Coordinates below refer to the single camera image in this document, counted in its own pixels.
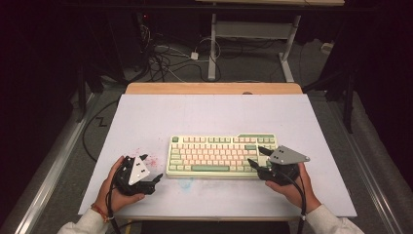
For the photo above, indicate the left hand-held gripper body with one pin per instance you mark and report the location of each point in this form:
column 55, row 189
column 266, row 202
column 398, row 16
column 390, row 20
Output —
column 139, row 172

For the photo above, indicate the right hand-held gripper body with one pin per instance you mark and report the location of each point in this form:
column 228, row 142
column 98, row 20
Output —
column 287, row 156

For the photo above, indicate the green and cream keyboard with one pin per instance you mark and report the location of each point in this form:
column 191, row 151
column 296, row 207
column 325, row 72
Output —
column 214, row 156

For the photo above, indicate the person's left hand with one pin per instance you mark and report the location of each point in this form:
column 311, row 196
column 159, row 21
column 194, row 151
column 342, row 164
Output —
column 105, row 195

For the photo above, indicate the person's right hand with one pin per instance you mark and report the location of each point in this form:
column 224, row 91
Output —
column 298, row 195

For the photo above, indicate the white table cover sheet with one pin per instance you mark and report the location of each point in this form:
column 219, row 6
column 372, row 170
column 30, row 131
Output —
column 211, row 113

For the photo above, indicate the wooden table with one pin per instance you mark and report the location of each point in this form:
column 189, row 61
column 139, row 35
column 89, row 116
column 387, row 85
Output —
column 211, row 88

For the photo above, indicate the black metal stand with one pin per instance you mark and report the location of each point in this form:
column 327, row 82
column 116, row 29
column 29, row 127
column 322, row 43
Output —
column 81, row 97

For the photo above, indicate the white power adapter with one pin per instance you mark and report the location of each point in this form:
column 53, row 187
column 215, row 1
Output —
column 194, row 56

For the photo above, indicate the white power strip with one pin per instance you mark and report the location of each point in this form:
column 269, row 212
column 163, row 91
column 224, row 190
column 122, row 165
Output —
column 327, row 48

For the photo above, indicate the aluminium floor rail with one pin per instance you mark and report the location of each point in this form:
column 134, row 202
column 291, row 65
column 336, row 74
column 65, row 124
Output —
column 367, row 175
column 48, row 182

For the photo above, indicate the white frame desk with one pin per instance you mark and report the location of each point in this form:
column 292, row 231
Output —
column 253, row 31

